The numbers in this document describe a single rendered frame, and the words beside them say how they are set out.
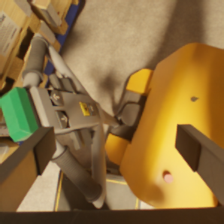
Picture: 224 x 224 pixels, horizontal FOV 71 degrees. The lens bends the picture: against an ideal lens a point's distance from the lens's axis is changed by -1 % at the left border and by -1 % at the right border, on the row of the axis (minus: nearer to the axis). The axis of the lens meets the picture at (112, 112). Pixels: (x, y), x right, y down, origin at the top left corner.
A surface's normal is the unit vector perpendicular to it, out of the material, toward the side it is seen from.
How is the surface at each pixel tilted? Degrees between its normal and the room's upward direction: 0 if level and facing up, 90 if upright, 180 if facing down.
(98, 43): 0
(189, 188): 0
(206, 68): 0
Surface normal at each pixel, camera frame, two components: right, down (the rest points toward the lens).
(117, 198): -0.11, -0.11
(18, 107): 0.50, -0.33
